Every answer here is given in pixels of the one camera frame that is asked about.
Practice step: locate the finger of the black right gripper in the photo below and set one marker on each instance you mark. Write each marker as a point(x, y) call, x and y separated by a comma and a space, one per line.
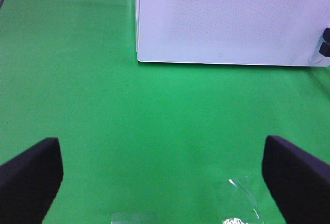
point(325, 46)

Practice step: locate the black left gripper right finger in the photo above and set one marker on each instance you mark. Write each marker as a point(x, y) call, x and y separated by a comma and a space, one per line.
point(297, 181)

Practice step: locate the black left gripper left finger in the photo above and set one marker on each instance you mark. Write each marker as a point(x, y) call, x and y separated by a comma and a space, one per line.
point(30, 182)

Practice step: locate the round microwave door button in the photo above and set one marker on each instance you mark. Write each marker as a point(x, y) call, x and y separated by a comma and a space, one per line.
point(316, 59)

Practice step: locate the clear tape piece on table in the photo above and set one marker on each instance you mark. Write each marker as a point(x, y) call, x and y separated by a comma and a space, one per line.
point(235, 202)

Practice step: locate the white microwave oven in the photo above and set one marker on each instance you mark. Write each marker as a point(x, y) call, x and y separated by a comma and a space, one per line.
point(319, 15)

